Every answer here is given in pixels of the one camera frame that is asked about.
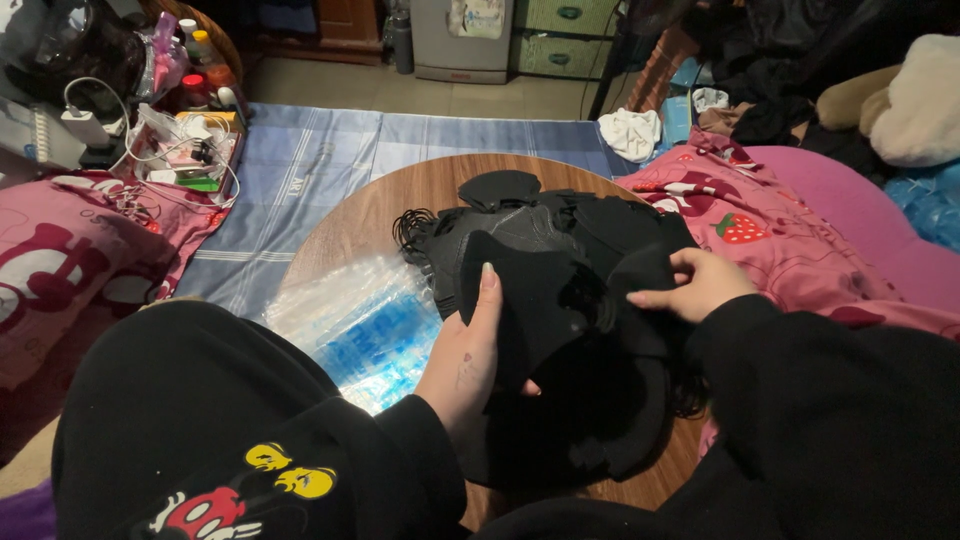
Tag person's right hand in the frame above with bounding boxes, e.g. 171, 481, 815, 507
626, 247, 759, 324

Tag person's left hand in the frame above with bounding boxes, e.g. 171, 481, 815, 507
414, 262, 543, 444

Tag single black face mask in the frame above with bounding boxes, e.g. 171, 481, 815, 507
606, 243, 681, 361

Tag stack of black masks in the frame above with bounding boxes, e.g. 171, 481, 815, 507
453, 231, 674, 490

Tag pink strawberry print blanket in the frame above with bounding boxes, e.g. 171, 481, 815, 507
615, 127, 960, 340

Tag clear blue-printed plastic packets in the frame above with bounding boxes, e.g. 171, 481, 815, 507
262, 253, 445, 416

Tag magenta cushion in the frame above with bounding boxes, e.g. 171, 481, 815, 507
742, 144, 960, 315

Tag pile of loose black masks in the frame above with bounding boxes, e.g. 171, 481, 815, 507
392, 169, 702, 324

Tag white crumpled cloth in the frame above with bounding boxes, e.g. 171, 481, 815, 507
597, 108, 663, 164

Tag blue tissue packet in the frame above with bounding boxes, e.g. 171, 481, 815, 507
660, 91, 695, 147

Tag blue plastic bag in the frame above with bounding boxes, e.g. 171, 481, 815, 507
883, 161, 960, 254

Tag heap of black clothes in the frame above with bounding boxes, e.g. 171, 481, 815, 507
678, 0, 960, 147

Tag blue plaid bed sheet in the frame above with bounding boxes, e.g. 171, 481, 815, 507
174, 102, 639, 320

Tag cream plush toy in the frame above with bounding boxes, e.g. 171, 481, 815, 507
815, 33, 960, 168

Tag green drawer cabinet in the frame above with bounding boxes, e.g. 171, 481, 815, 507
511, 0, 624, 81

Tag small grey fridge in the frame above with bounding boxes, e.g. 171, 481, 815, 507
410, 0, 516, 85

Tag dark water bottle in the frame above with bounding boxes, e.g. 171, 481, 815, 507
391, 9, 415, 75

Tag box of small clutter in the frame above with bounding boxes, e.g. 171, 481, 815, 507
127, 105, 247, 204

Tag wooden cabinet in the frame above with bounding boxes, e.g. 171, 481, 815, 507
313, 0, 387, 66

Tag red cap jar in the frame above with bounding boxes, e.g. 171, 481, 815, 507
180, 73, 211, 112

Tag orange liquid bottle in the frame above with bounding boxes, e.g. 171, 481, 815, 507
189, 30, 240, 95

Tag pink cartoon print blanket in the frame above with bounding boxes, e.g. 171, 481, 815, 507
0, 169, 231, 393

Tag wicker basket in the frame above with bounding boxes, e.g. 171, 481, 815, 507
138, 0, 245, 84

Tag pink plastic bag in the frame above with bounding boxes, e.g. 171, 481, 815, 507
135, 11, 190, 102

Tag white charger block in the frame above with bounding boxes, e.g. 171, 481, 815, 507
60, 108, 111, 147

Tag purple cloth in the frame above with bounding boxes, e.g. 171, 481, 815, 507
0, 478, 58, 540

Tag black shiny helmet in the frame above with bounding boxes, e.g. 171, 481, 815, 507
0, 0, 147, 114

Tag white charging cable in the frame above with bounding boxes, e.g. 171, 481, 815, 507
62, 76, 241, 210

